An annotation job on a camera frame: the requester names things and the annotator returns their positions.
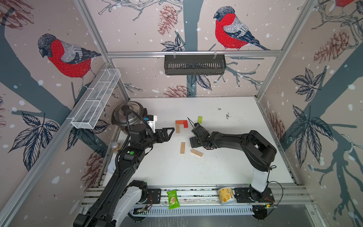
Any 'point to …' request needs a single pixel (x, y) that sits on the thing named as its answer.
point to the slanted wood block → (196, 152)
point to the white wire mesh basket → (90, 111)
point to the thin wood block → (177, 131)
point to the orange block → (179, 122)
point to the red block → (185, 124)
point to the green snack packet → (173, 198)
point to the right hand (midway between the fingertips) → (196, 138)
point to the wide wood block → (182, 148)
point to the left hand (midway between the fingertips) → (170, 127)
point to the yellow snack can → (227, 196)
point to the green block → (200, 119)
